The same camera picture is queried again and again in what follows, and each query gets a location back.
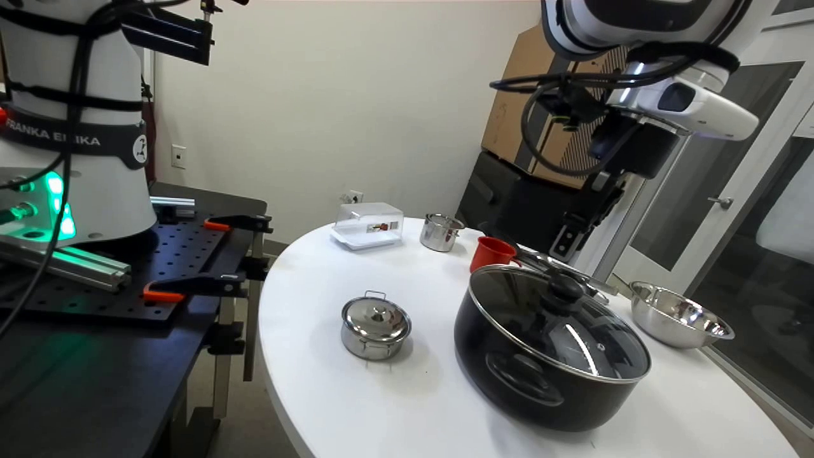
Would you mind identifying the black cooking pot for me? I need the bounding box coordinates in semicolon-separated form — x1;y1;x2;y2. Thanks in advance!
452;262;656;434

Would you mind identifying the large black equipment case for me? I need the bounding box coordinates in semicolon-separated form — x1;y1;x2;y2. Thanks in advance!
456;147;632;262

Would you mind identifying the aluminium rail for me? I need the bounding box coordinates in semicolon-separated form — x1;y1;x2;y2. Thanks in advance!
0;231;136;295

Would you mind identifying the clear plastic food container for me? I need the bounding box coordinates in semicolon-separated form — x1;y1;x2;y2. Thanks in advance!
329;200;408;255

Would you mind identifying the black stereo camera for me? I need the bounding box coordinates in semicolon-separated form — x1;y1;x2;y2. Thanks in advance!
116;2;213;68

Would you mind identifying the red plastic cup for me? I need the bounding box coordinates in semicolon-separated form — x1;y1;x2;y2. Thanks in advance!
467;234;522;274

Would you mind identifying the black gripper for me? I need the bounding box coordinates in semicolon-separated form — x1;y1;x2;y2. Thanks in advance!
588;108;685;217

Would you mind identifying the black clamp orange handle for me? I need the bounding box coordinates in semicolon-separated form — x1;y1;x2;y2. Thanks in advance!
138;251;272;308
202;214;275;237

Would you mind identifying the steel mug with lid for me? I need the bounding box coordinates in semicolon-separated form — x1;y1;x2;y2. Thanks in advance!
417;210;467;255

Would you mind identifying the steel mixing bowl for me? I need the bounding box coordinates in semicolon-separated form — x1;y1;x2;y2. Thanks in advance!
629;280;738;351

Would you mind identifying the small steel pot with lid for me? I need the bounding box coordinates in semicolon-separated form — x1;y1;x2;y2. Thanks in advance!
339;288;415;363

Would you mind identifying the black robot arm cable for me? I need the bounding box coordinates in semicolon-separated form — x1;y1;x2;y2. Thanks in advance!
489;46;740;181

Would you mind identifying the black breadboard robot table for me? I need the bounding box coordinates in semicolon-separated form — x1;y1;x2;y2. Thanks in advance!
0;181;275;458

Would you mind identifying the brown cardboard box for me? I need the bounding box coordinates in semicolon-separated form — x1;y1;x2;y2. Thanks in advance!
478;23;632;192

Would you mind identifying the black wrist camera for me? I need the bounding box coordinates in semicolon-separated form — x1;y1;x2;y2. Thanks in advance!
531;83;612;130

